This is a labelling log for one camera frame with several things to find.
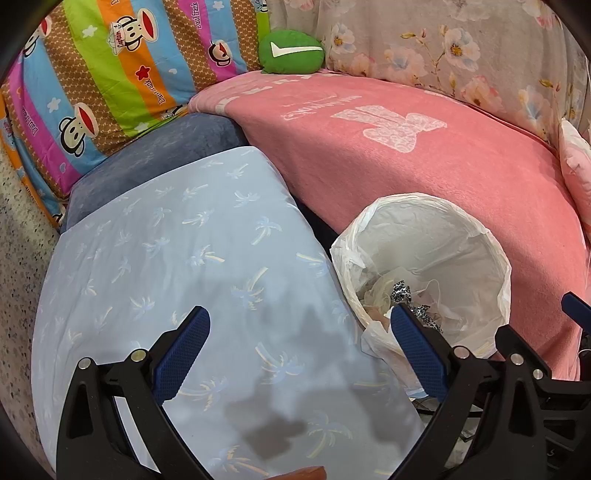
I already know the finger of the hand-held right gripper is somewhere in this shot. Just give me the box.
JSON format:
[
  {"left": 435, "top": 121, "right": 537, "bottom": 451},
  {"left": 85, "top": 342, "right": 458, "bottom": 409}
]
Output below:
[
  {"left": 561, "top": 292, "right": 591, "bottom": 330},
  {"left": 495, "top": 323, "right": 555, "bottom": 384}
]

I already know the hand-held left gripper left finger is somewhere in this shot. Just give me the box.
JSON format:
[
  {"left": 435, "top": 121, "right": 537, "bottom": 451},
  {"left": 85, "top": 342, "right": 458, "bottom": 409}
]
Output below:
[{"left": 55, "top": 305, "right": 212, "bottom": 480}]

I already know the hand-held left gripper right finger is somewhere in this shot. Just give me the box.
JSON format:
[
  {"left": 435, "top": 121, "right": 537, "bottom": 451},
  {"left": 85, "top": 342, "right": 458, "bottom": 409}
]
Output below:
[{"left": 390, "top": 302, "right": 550, "bottom": 480}]

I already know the leopard-print hair tie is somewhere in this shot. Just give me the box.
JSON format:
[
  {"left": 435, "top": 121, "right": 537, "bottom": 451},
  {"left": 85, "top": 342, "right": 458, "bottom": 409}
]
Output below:
[{"left": 390, "top": 282, "right": 444, "bottom": 333}]

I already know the bin with white plastic bag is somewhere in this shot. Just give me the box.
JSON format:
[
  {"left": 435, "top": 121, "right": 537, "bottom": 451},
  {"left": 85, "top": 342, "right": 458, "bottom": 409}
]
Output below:
[{"left": 330, "top": 193, "right": 513, "bottom": 398}]

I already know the light blue palm-print cloth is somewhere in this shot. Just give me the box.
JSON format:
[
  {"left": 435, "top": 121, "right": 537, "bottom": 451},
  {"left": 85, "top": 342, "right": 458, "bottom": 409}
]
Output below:
[{"left": 31, "top": 147, "right": 428, "bottom": 480}]

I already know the pink pillow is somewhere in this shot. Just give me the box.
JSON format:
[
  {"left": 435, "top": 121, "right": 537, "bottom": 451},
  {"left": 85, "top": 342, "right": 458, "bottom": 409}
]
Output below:
[{"left": 558, "top": 117, "right": 591, "bottom": 222}]

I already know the pink blanket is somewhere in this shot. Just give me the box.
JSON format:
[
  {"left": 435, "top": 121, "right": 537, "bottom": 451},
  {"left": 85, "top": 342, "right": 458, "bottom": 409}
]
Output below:
[{"left": 188, "top": 69, "right": 589, "bottom": 381}]

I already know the speckled white cloth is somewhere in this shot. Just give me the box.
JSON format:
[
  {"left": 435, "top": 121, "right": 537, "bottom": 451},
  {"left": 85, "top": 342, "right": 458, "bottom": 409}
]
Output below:
[{"left": 0, "top": 152, "right": 63, "bottom": 416}]

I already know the blue-grey sofa cushion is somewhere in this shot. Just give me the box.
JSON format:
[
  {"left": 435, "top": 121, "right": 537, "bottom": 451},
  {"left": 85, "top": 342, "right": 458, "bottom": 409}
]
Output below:
[{"left": 60, "top": 113, "right": 250, "bottom": 232}]

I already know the colourful monkey print pillow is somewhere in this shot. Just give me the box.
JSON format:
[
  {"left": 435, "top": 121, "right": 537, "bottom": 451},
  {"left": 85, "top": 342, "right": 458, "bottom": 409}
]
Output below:
[{"left": 0, "top": 0, "right": 273, "bottom": 227}]

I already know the green round cushion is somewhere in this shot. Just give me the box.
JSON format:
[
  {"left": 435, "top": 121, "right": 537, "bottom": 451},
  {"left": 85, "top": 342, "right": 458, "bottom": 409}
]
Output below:
[{"left": 257, "top": 28, "right": 326, "bottom": 75}]

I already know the grey floral quilt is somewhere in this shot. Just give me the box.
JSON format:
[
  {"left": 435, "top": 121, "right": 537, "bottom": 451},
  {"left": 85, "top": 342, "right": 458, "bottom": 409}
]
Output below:
[{"left": 268, "top": 0, "right": 591, "bottom": 153}]

